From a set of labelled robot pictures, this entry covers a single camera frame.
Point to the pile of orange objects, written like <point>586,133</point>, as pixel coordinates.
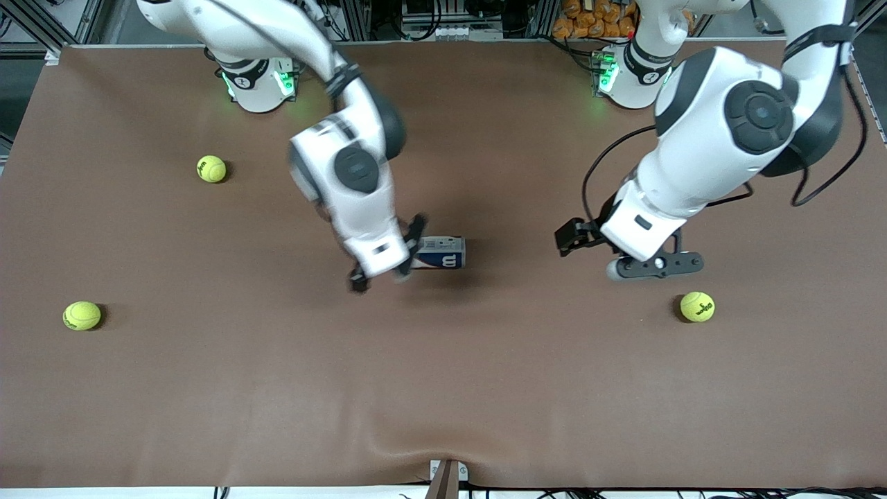
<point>589,21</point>

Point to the brown table cloth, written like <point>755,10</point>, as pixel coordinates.
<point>443,388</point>

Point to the aluminium frame strut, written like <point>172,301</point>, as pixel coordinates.
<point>53,57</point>

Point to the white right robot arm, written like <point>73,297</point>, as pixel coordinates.
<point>360,201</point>

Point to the white terminal strip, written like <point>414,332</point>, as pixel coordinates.
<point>457,32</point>

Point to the base connector box green light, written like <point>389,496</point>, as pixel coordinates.
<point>287,80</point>
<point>604,73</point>

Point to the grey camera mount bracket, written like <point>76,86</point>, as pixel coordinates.
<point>447,482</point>

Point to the white blue tennis ball can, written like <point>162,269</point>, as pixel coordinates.
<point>440,254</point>

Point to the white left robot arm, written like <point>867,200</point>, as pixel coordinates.
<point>700,159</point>

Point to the yellow-green tennis ball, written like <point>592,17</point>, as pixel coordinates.
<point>697,306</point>
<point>82,315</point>
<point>211,168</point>

